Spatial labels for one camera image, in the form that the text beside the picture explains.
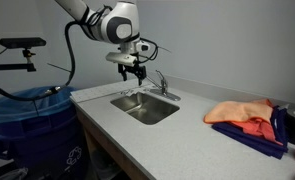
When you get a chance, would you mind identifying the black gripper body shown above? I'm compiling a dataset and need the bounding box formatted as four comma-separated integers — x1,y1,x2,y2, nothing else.
117,62,148,80

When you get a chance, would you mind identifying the chrome sink faucet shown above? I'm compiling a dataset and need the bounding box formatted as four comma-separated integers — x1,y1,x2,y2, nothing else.
143,69,182,102

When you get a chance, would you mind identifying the stainless steel sink basin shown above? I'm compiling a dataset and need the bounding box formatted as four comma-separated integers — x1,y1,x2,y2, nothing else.
110,91,181,126

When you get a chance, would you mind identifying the counter base cabinet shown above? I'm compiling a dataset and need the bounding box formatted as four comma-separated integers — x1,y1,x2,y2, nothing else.
75,108,143,180

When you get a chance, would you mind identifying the blue plastic bin liner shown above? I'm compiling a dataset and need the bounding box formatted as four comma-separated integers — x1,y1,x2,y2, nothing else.
0,85,79,125

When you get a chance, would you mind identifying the orange cloth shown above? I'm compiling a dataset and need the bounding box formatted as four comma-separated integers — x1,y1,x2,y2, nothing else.
203,98,274,125

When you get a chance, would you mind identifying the blue recycling bin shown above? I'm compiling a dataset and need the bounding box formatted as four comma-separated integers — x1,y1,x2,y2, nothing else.
0,105,88,176

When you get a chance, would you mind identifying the dark blue cloth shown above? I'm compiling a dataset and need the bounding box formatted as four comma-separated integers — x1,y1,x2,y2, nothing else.
211,105,290,160

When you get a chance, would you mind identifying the red cloth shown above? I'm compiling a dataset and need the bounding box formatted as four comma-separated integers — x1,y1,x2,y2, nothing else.
228,116,283,145

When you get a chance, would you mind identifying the clear plastic bag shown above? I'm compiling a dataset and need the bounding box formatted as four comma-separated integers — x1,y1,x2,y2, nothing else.
0,166,30,180

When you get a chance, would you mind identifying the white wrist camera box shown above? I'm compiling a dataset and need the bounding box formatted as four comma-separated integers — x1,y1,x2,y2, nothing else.
105,51,138,66

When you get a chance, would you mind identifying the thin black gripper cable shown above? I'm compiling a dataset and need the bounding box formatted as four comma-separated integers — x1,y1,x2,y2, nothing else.
138,37,160,64

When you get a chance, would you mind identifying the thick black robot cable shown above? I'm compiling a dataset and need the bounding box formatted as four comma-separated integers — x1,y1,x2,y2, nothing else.
0,20,80,102

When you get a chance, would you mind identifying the black stereo camera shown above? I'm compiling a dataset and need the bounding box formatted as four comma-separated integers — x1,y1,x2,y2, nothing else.
0,37,47,50

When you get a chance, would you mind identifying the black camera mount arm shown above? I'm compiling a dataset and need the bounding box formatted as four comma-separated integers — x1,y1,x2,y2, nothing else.
0,48,37,73

